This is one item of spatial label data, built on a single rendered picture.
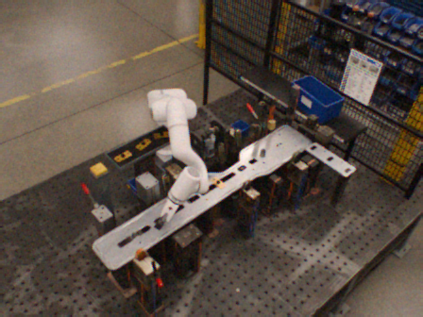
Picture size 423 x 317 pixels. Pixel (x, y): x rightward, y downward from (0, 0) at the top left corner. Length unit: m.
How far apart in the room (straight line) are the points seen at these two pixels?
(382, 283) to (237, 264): 1.34
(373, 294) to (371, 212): 0.74
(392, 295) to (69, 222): 2.18
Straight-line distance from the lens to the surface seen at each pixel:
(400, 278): 3.44
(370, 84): 2.69
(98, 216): 2.08
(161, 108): 2.12
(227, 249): 2.38
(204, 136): 2.26
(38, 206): 2.69
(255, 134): 2.58
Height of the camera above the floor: 2.65
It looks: 43 degrees down
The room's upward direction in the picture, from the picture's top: 4 degrees clockwise
